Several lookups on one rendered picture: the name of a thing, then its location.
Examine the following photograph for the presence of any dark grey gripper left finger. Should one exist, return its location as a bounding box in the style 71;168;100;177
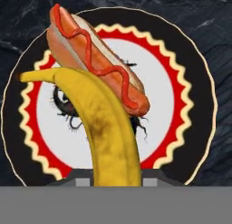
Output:
47;169;95;188

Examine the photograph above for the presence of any hot dog with ketchup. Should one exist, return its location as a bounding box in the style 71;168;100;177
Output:
45;3;151;117

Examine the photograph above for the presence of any yellow banana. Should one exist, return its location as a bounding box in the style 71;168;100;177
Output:
18;66;143;188

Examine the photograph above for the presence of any black red and white plate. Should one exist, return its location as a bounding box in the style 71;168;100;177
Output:
0;5;218;188

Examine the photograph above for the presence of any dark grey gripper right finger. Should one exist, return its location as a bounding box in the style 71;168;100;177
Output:
140;169;186;188

